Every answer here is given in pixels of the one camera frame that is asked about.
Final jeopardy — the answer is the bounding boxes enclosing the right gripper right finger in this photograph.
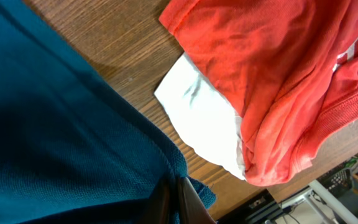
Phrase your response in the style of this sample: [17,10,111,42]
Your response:
[177,177,216,224]

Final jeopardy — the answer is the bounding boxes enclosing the red t-shirt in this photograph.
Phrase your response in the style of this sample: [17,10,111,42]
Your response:
[160,0,358,187]

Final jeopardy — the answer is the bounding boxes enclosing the blue polo shirt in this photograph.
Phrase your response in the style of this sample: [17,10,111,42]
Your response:
[0,0,217,224]

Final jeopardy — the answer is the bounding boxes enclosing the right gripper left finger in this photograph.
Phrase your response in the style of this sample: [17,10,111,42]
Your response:
[136,178,171,224]

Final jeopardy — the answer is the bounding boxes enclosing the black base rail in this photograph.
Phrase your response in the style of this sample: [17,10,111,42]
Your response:
[216,179,358,224]

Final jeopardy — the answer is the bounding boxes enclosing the black plastic basket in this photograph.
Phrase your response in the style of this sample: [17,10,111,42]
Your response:
[318,167,353,198]

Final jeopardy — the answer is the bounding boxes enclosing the white t-shirt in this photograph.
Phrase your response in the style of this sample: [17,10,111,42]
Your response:
[154,54,246,180]

